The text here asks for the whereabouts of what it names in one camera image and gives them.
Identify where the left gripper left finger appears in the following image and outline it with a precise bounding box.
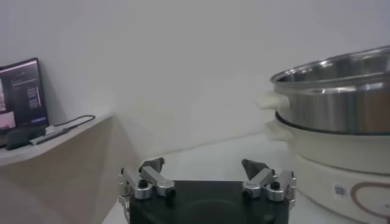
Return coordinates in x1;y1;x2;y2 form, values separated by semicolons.
118;156;177;200

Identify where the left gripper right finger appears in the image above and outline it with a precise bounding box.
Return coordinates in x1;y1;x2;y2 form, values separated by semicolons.
241;158;297;202

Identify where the stainless steel steamer basket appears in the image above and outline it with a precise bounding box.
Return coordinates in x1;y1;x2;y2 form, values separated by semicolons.
255;45;390;135

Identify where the cream electric cooker base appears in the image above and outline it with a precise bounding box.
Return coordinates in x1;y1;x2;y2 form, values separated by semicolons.
263;120;390;224

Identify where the white side table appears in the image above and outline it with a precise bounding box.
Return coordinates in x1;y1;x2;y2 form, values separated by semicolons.
0;112;141;224

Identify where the grey USB hub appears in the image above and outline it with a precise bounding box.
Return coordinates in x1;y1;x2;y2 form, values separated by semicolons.
29;125;71;146

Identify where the black computer mouse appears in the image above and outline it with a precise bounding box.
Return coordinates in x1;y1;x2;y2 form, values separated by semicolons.
5;127;46;150

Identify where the laptop with dark screen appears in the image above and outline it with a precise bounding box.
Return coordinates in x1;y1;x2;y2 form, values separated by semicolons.
0;57;49;135

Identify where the black hub cable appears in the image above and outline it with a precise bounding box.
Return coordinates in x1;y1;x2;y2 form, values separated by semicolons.
54;114;96;128

